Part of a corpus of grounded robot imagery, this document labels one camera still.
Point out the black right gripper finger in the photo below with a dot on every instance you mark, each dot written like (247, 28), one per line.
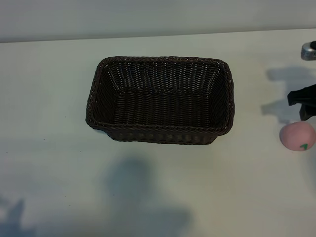
(308, 113)
(302, 97)

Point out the pink peach with green leaf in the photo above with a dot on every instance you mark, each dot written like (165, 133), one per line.
(296, 135)

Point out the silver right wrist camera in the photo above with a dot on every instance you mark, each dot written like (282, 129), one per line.
(308, 51)

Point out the dark brown wicker basket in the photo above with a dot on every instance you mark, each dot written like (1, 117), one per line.
(160, 111)

